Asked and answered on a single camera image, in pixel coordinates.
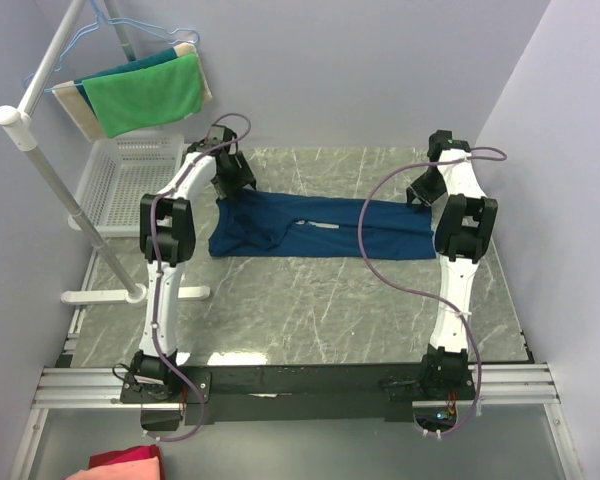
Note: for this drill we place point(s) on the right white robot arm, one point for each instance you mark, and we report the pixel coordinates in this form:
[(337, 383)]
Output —
[(461, 240)]

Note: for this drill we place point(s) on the beige towel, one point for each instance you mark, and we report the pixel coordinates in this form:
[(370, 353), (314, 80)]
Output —
[(81, 112)]

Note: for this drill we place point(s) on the black base beam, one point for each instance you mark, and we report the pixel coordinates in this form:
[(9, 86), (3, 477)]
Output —
[(387, 391)]

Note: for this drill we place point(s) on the white plastic basket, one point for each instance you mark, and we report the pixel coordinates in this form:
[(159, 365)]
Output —
[(119, 171)]

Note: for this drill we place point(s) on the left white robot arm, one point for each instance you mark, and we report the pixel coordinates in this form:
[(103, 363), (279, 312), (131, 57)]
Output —
[(168, 240)]

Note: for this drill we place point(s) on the red folded shirt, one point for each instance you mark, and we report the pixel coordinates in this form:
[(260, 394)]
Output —
[(134, 453)]

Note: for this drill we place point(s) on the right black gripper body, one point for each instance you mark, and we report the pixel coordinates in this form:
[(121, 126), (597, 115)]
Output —
[(425, 185)]

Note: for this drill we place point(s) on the blue t shirt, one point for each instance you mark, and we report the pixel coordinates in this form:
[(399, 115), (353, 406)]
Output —
[(263, 224)]

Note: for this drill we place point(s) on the aluminium rail frame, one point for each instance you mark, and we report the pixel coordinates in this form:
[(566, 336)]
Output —
[(93, 388)]

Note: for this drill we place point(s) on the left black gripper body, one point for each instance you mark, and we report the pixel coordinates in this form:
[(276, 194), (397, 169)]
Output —
[(235, 179)]

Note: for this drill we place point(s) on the pink folded shirt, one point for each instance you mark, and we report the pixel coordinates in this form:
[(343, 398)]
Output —
[(145, 469)]

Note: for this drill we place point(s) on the teal towel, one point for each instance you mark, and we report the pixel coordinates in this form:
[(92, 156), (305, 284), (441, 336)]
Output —
[(150, 61)]

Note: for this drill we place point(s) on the green towel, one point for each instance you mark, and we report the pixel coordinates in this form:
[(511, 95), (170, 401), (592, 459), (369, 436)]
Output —
[(152, 96)]

